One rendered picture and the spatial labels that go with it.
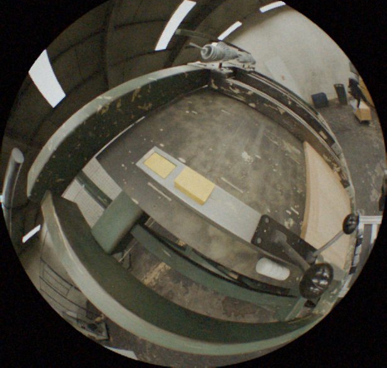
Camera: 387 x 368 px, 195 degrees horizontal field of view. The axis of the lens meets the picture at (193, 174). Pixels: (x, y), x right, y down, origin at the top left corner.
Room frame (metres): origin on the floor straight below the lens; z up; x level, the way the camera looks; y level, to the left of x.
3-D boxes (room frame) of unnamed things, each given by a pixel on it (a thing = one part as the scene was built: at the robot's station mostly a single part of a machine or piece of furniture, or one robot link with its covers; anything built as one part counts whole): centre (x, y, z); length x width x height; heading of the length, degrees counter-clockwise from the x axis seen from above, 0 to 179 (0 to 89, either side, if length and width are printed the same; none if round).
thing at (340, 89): (0.20, -5.11, 0.33); 0.52 x 0.51 x 0.65; 112
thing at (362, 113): (-0.45, -3.98, 0.20); 0.61 x 0.53 x 0.40; 112
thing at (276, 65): (2.00, -4.19, 1.03); 0.61 x 0.58 x 2.05; 112
